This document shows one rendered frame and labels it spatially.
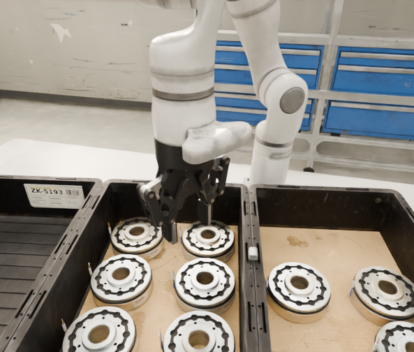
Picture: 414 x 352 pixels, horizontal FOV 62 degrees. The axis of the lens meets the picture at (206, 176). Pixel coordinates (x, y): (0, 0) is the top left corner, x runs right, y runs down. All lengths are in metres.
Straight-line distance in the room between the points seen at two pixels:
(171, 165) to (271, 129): 0.41
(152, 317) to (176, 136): 0.33
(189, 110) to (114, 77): 3.35
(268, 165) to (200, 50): 0.51
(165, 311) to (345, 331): 0.29
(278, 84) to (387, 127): 1.86
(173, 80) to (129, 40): 3.18
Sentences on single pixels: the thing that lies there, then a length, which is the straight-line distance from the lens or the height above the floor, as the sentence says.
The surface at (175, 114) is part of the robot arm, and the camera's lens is 0.38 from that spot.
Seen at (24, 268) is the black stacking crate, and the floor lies 0.83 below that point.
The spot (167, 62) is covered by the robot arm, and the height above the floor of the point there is 1.23.
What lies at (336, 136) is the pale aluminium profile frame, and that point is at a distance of 2.52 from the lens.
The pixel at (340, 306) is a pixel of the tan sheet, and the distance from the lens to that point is 0.66.
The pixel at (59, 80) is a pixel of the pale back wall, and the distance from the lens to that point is 4.06.
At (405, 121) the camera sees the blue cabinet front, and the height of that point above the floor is 0.45.
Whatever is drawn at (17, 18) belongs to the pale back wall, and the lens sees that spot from 4.14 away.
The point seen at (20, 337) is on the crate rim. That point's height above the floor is 0.93.
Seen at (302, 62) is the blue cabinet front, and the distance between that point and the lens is 2.36.
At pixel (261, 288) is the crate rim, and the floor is 0.93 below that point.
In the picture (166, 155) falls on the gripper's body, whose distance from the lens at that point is 0.40.
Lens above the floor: 1.32
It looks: 32 degrees down
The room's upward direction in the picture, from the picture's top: straight up
